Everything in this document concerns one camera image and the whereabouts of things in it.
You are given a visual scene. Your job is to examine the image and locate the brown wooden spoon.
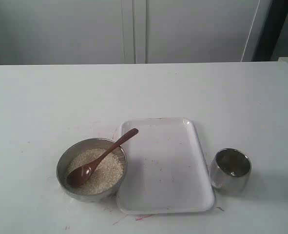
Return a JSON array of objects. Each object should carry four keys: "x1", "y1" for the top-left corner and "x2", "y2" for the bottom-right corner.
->
[{"x1": 66, "y1": 128, "x2": 139, "y2": 188}]

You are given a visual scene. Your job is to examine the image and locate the white rice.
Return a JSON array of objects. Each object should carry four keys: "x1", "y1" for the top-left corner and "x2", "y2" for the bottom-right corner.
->
[{"x1": 66, "y1": 148, "x2": 124, "y2": 195}]

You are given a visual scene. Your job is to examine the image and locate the steel bowl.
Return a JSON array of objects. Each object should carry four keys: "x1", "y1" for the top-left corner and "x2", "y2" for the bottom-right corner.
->
[{"x1": 57, "y1": 138, "x2": 127, "y2": 202}]

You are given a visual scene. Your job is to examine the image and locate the small metal cup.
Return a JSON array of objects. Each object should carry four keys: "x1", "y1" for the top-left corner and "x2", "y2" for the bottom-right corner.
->
[{"x1": 209, "y1": 148, "x2": 252, "y2": 195}]

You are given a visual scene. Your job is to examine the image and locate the white rectangular plastic tray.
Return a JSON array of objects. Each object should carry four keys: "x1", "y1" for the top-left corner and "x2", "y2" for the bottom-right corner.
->
[{"x1": 116, "y1": 117, "x2": 215, "y2": 215}]

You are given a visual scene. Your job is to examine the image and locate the white cabinet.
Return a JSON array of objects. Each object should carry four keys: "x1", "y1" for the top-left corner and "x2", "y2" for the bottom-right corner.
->
[{"x1": 0, "y1": 0, "x2": 271, "y2": 65}]

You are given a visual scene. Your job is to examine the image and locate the dark vertical post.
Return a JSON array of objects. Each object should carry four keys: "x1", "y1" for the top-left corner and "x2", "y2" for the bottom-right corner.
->
[{"x1": 252, "y1": 0, "x2": 288, "y2": 62}]

